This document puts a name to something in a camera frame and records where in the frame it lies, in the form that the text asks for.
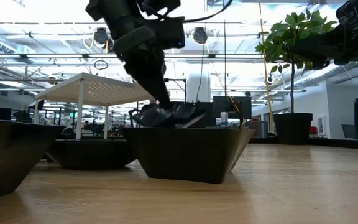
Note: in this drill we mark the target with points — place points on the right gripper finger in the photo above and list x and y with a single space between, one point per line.
312 51
328 35

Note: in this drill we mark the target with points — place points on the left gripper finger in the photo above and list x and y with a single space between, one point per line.
158 93

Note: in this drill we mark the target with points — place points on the black oval mini plate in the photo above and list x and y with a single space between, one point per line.
185 113
92 154

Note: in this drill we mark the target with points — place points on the black wavy square mini plate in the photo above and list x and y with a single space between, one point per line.
8 155
185 155

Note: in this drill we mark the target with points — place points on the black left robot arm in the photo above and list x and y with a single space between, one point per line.
110 9

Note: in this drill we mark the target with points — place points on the black cabinet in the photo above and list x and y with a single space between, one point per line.
208 115

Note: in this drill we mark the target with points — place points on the white bottle blue label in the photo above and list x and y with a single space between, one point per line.
224 119

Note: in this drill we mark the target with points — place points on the black computer monitor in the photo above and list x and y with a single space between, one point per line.
232 107

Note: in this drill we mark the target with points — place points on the red object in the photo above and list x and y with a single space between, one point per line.
313 130

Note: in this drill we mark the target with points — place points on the green potted plant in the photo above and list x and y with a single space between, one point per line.
292 129

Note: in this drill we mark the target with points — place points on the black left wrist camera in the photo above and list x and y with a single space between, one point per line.
169 32

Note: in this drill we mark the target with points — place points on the black aluminium table frame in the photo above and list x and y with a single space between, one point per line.
337 143

